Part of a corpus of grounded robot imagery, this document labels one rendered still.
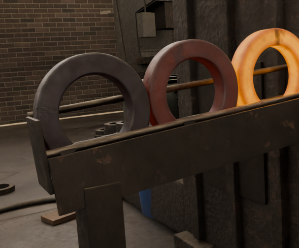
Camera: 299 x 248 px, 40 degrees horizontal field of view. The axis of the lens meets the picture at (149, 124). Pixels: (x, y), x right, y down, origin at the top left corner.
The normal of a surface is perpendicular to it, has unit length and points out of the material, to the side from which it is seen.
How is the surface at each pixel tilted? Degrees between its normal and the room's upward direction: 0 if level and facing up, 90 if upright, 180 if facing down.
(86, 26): 90
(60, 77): 90
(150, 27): 90
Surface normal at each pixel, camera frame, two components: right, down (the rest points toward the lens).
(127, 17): -0.79, 0.14
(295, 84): -0.86, -0.24
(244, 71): 0.45, 0.09
